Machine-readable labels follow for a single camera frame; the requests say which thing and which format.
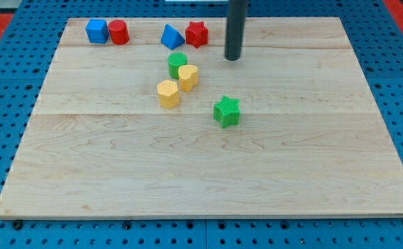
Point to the green cylinder block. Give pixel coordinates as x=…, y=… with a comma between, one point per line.
x=175, y=61

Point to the light wooden board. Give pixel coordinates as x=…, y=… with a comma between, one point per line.
x=310, y=143

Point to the blue triangle block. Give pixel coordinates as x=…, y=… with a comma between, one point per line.
x=171, y=38

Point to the yellow hexagon block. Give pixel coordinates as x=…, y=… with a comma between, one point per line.
x=168, y=94

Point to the blue cube block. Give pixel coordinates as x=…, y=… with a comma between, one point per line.
x=97, y=31

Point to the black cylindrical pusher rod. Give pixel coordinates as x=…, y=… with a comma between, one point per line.
x=235, y=27

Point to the green star block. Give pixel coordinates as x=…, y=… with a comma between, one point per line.
x=227, y=111

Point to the red star block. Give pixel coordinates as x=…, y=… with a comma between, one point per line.
x=196, y=34

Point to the red cylinder block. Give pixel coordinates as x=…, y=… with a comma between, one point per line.
x=119, y=32

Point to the yellow heart block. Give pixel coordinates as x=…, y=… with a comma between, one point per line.
x=188, y=77

